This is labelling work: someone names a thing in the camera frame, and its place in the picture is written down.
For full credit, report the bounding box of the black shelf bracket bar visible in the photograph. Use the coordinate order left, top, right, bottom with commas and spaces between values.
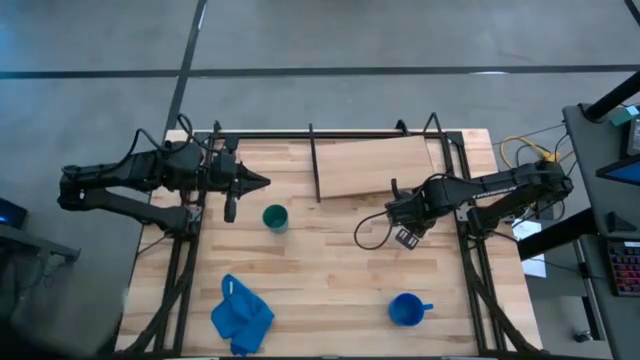
308, 122, 322, 204

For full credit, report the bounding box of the wooden shelf board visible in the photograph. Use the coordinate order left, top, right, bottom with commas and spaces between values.
314, 134, 436, 200

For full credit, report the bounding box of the keyboard with red keys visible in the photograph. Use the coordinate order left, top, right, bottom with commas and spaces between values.
605, 239, 640, 298

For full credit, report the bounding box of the green plastic cup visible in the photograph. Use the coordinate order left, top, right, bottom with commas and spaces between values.
261, 203, 290, 235

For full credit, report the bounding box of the black triangular stand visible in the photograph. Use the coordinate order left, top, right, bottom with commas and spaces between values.
605, 210, 639, 234

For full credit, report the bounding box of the black desk crossbar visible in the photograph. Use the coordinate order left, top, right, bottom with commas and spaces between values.
516, 206, 600, 262

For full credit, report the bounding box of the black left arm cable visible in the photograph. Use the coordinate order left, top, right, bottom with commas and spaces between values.
130, 113, 209, 156

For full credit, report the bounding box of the blue cloth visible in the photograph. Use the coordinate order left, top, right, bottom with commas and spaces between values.
210, 273, 276, 357

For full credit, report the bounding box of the right wrist camera with label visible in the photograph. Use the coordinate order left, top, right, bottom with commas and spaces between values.
393, 225, 422, 252

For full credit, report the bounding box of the teal small box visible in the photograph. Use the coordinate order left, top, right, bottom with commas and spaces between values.
610, 105, 640, 127

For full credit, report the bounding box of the white paper sheet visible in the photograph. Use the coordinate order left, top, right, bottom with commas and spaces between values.
511, 219, 548, 279

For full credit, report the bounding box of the yellow cable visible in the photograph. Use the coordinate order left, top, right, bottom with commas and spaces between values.
499, 135, 562, 170

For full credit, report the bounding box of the blue mug with handle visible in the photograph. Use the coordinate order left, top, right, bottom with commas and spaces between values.
388, 292, 435, 328

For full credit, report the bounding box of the dark device with blue light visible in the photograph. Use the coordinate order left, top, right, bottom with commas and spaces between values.
0, 196, 29, 231

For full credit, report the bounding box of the blue screen tablet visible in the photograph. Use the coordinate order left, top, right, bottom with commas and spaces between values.
595, 154, 640, 187

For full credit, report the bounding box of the black metal table frame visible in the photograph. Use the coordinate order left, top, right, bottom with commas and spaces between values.
114, 112, 544, 359

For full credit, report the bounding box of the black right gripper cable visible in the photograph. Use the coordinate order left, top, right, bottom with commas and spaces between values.
353, 209, 397, 252

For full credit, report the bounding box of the gray metal stand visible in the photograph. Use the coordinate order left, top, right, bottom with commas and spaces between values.
0, 224, 82, 267

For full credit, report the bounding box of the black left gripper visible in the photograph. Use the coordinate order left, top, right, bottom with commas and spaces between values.
209, 151, 272, 224

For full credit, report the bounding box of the black pole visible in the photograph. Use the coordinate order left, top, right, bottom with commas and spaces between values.
583, 71, 640, 123

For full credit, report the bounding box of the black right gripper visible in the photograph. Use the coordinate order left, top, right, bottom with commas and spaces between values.
385, 178, 437, 234

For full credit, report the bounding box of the gray side desk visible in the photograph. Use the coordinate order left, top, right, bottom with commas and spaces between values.
562, 102, 640, 360

